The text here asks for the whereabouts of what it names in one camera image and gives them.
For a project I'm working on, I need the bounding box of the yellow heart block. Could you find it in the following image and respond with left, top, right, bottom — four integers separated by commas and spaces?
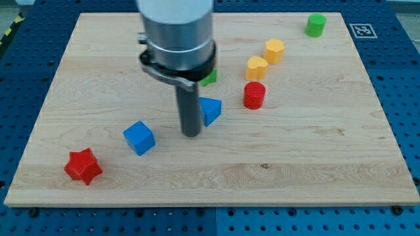
245, 56, 268, 81

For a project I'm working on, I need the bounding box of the green block behind arm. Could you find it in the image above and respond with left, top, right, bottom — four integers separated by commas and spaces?
199, 68, 217, 87

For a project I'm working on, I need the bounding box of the blue triangle block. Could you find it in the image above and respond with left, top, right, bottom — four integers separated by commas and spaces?
199, 97, 222, 127

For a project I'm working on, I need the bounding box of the green cylinder block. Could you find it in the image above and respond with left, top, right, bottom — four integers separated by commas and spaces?
304, 13, 327, 37

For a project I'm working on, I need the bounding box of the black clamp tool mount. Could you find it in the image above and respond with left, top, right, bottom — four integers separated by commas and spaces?
139, 41, 217, 92

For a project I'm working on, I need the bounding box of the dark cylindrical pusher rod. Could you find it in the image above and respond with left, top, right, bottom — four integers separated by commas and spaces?
175, 83, 201, 137

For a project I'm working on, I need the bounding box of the yellow hexagon block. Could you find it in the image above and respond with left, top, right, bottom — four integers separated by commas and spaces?
263, 39, 285, 64

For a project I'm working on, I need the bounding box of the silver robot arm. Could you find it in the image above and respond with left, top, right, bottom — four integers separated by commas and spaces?
136, 0, 217, 137

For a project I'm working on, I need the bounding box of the red star block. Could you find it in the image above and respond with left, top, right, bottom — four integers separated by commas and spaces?
64, 147, 103, 186

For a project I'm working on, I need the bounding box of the wooden board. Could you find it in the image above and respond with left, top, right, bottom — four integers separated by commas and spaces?
5, 12, 419, 208

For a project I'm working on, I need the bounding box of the red cylinder block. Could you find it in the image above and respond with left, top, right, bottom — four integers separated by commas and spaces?
243, 82, 266, 109

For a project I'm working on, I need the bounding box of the white fiducial marker tag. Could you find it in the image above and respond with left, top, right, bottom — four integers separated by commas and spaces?
350, 23, 377, 39

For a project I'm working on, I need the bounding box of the blue cube block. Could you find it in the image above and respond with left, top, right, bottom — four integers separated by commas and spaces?
123, 121, 156, 156

